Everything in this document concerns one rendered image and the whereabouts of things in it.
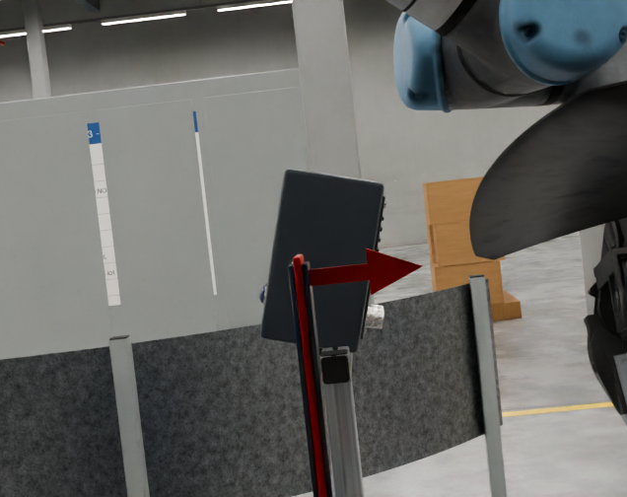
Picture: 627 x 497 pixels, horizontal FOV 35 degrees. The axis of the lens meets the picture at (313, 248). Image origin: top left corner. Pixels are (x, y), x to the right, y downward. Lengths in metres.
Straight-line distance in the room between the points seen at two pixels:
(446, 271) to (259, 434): 6.40
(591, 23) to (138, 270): 6.13
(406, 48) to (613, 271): 0.21
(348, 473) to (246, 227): 5.46
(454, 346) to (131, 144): 4.33
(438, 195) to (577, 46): 7.97
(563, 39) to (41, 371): 1.77
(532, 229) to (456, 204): 7.99
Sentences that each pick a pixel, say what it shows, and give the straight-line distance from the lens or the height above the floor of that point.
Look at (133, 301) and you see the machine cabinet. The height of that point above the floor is 0.66.
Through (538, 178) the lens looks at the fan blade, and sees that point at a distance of 0.48.
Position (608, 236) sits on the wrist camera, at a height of 1.17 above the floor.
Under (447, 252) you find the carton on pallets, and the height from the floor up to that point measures 0.62.
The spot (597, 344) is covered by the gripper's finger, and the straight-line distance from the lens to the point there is 0.73.
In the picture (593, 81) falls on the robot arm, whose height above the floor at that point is 1.28.
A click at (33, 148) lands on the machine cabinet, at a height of 1.73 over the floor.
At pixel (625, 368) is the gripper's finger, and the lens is 0.73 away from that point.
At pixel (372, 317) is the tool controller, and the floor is 1.08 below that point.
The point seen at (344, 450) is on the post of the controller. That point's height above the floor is 0.95.
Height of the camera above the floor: 1.22
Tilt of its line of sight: 3 degrees down
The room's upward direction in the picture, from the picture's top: 6 degrees counter-clockwise
